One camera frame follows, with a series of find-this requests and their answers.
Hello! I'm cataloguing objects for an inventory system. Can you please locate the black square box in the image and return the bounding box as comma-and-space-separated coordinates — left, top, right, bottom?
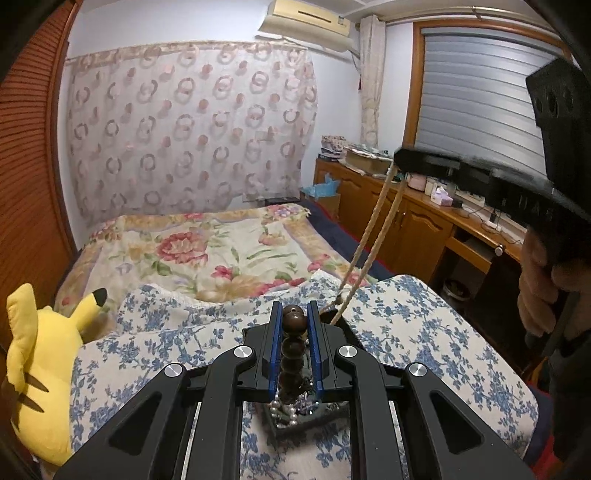
261, 316, 358, 439

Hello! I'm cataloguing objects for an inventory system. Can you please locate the ring patterned sheer curtain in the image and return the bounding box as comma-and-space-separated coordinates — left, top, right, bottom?
65, 41, 319, 227

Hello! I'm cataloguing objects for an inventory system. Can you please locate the cream air conditioner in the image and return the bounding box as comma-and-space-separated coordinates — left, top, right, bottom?
256, 0, 354, 52

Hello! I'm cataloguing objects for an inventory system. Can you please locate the white pearl necklace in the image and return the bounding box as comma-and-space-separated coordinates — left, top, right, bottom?
270, 399, 305, 424

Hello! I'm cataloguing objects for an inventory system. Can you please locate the wooden louvered wardrobe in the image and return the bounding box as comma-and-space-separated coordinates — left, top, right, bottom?
0, 0, 81, 342

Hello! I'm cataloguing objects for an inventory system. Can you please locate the brown wooden bead bracelet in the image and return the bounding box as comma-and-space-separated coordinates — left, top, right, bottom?
277, 305, 309, 402

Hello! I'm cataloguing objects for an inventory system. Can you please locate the wooden window frame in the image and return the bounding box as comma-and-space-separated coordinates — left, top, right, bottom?
403, 21, 573, 153

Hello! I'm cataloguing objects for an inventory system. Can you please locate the grey window blind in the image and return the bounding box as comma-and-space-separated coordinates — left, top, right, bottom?
416, 30, 573, 183

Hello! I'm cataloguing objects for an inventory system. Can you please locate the floral blanket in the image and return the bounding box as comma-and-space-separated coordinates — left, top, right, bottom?
55, 203, 370, 319

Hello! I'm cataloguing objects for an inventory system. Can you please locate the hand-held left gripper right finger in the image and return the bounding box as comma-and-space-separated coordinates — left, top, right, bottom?
307, 301, 539, 480

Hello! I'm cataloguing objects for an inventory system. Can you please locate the beige bead necklace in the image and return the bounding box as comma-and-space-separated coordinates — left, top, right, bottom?
318, 164, 409, 325

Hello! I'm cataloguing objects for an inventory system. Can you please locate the yellow plush toy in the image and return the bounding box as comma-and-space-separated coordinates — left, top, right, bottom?
0, 283, 108, 466

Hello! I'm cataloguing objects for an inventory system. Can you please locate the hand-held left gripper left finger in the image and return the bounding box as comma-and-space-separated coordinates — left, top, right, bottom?
53, 301, 284, 480

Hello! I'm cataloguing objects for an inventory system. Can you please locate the navy bed sheet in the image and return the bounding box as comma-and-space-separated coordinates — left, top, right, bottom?
302, 200, 385, 283

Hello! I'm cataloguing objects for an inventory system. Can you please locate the cardboard box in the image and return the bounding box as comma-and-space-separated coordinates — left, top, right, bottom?
345, 147, 395, 175

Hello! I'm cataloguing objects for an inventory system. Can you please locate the stack of patterned cloth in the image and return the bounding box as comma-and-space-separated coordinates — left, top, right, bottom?
321, 135, 347, 162

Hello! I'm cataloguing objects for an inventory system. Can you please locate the cream narrow curtain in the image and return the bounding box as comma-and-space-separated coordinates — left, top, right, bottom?
359, 15, 386, 148

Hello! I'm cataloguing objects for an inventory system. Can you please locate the person's right hand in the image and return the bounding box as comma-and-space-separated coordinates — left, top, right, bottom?
517, 228, 573, 337

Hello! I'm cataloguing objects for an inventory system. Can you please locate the blue floral cloth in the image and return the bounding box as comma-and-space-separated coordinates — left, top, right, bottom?
39, 272, 539, 480

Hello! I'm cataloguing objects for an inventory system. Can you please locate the purple crystal bracelet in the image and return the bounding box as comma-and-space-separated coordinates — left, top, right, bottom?
298, 376, 324, 415

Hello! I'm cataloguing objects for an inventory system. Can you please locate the blue plastic bag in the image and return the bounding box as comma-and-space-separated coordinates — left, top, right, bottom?
301, 174, 341, 199

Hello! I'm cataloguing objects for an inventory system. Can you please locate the wooden cabinet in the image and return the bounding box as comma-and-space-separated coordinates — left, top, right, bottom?
314, 157, 527, 319

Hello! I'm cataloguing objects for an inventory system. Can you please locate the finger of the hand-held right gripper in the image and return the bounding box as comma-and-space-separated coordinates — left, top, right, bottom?
393, 148, 462, 179

